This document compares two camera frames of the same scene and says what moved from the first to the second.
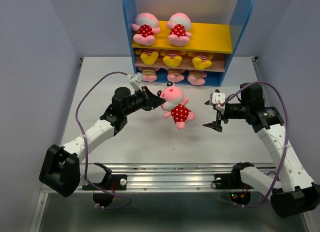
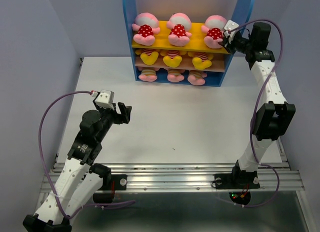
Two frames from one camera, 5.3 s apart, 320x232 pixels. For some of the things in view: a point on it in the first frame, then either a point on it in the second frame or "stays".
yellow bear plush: (201, 60) stays
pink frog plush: (197, 77) stays
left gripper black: (151, 100) -> (124, 117)
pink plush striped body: (175, 75) stays
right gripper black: (215, 125) -> (230, 43)
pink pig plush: (146, 24) stays
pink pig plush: (180, 24) stays
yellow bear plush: (172, 58) stays
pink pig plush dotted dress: (174, 103) -> (213, 28)
